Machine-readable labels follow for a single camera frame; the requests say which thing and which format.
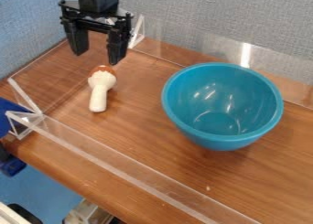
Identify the clear acrylic front barrier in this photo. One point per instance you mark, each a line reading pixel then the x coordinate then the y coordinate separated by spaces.
pixel 182 197

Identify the black white object bottom left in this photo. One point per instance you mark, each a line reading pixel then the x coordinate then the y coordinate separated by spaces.
pixel 9 217

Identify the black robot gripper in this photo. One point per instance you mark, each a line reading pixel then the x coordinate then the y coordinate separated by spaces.
pixel 101 16

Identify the blue plastic bowl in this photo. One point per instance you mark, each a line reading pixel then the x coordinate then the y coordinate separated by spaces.
pixel 222 105

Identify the clear box under table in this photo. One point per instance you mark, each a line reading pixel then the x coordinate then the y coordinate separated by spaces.
pixel 87 213

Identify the clear acrylic back barrier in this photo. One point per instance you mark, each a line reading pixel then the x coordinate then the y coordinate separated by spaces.
pixel 186 45

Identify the clear acrylic barrier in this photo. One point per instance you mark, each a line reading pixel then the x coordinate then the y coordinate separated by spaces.
pixel 182 197
pixel 55 75
pixel 186 45

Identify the white brown plush mushroom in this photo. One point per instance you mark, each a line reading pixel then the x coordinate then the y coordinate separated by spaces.
pixel 100 80

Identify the clear acrylic corner bracket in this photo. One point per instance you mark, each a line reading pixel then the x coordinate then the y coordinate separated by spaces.
pixel 138 32

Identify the clear acrylic left barrier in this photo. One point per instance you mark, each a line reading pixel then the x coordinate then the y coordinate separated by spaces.
pixel 55 75

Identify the blue clamp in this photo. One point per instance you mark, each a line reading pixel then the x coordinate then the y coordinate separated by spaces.
pixel 11 165

